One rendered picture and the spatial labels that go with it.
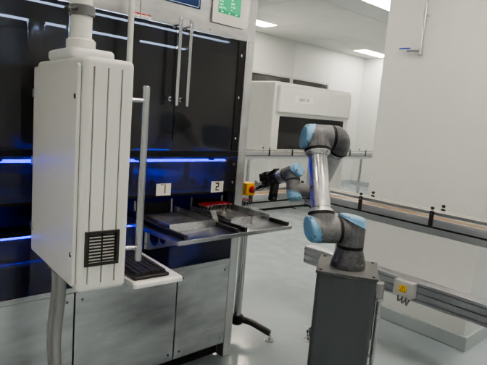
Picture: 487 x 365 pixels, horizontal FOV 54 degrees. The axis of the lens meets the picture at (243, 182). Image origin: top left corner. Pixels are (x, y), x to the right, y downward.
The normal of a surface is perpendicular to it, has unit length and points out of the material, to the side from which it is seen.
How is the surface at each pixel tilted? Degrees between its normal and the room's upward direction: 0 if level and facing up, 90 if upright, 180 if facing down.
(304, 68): 90
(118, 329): 90
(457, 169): 90
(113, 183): 90
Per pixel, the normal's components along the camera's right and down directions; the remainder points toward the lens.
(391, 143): -0.73, 0.04
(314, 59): 0.67, 0.15
